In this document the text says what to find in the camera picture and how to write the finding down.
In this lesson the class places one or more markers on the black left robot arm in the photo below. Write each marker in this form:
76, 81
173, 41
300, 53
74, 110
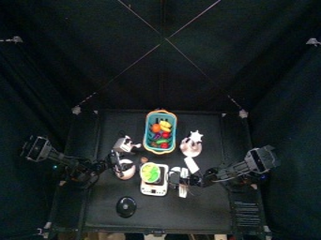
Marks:
63, 158

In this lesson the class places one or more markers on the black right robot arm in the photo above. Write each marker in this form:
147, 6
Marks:
234, 168

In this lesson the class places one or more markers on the teal basket with orange rim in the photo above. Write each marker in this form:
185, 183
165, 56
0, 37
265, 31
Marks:
159, 132

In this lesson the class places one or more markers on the white cup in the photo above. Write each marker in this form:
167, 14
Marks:
175, 169

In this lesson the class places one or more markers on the small brown toy piece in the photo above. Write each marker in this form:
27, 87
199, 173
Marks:
145, 159

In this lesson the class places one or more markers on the white kitchen scale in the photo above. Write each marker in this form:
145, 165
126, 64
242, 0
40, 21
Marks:
154, 187

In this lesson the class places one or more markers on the toy purple eggplant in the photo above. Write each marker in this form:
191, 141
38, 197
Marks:
157, 136

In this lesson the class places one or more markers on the toy green cucumber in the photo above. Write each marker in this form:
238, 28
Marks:
161, 141

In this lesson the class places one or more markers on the toy red tomato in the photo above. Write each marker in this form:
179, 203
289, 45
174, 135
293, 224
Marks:
165, 145

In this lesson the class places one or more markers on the toy orange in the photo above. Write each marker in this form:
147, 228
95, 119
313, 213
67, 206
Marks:
155, 127

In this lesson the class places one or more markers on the white and brown bowl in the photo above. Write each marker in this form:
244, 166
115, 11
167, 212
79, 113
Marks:
126, 170

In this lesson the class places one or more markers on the toy red strawberry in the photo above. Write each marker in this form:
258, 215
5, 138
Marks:
166, 135

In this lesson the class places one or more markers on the toy yellow banana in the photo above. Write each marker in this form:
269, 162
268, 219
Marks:
166, 126

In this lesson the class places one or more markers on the white star-shaped toy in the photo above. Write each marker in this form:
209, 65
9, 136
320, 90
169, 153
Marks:
195, 136

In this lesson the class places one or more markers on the black round lid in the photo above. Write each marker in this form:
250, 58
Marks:
126, 206

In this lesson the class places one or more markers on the white text label sticker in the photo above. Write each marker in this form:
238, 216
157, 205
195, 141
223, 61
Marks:
246, 213

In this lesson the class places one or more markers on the grey frame corner connector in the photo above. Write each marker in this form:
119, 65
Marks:
75, 109
312, 41
16, 39
244, 113

